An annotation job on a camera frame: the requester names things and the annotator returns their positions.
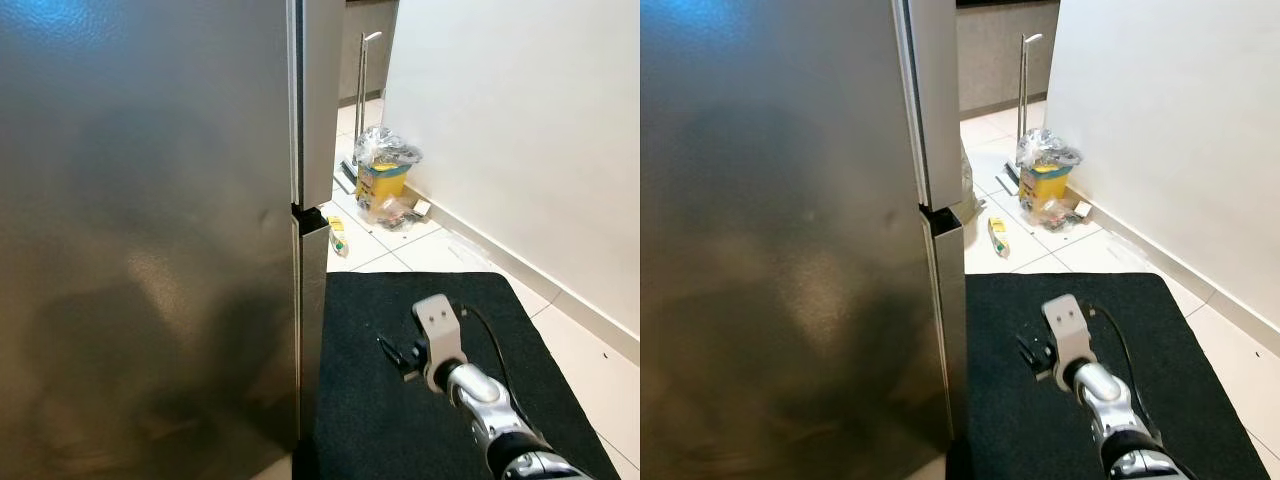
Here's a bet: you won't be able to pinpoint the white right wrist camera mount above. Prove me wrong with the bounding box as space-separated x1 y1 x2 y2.
413 294 469 386
1042 294 1098 386

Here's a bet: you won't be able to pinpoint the steel broom handle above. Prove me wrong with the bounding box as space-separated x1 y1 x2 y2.
352 32 383 141
1018 33 1043 141

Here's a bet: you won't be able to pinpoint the olive green sack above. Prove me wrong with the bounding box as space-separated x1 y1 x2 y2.
960 145 986 223

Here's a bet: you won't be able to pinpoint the stainless steel fridge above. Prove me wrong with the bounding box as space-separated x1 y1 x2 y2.
0 0 346 480
640 0 969 480

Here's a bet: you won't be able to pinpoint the grey brown kitchen cabinets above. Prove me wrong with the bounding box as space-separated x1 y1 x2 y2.
957 0 1061 113
338 0 399 106

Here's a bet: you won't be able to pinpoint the clear bag of rubbish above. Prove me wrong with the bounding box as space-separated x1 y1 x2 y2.
1030 195 1086 233
358 195 421 233

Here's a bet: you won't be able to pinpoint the crumpled clear bin bag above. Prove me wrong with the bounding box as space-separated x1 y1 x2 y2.
353 127 423 171
1017 128 1081 171

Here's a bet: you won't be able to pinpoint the yellow waste bin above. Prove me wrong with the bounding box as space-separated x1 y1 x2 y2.
355 160 409 201
1020 165 1071 209

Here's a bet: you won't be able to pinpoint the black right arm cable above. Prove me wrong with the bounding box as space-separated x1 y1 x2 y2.
455 305 513 401
1090 305 1151 421

